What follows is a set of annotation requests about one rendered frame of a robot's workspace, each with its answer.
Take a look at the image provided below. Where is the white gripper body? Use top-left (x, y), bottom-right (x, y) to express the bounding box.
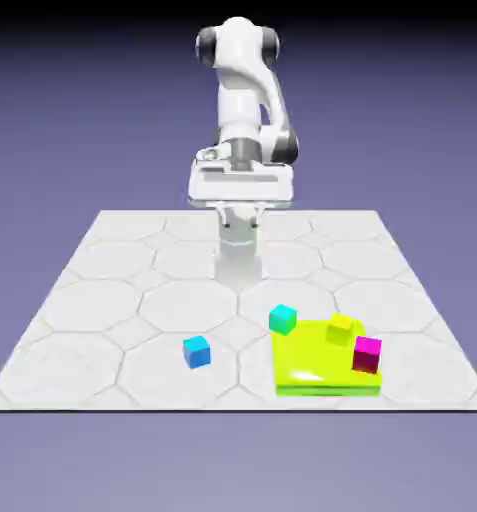
top-left (187, 158), bottom-right (296, 210)

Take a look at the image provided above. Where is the small teal cube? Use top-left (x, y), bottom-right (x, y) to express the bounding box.
top-left (268, 303), bottom-right (298, 337)

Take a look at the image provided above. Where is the small blue cube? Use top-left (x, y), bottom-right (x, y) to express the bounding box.
top-left (182, 334), bottom-right (212, 370)

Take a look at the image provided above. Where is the small yellow cube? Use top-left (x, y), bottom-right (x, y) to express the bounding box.
top-left (326, 313), bottom-right (356, 348)

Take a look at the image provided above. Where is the small magenta cube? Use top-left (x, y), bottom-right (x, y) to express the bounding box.
top-left (351, 335), bottom-right (383, 376)

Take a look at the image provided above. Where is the large yellow-green box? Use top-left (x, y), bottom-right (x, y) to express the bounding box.
top-left (271, 317), bottom-right (384, 398)

